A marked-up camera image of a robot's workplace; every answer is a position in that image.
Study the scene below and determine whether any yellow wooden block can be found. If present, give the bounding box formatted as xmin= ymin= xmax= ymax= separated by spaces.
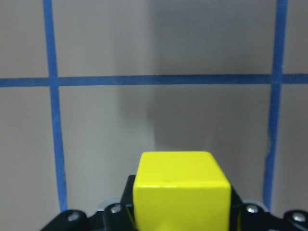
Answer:
xmin=133 ymin=151 xmax=231 ymax=231

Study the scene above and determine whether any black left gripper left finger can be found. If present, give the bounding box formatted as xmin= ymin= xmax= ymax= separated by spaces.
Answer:
xmin=120 ymin=175 xmax=135 ymax=231

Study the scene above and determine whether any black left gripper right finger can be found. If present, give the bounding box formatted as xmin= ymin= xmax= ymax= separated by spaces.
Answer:
xmin=230 ymin=187 xmax=244 ymax=231

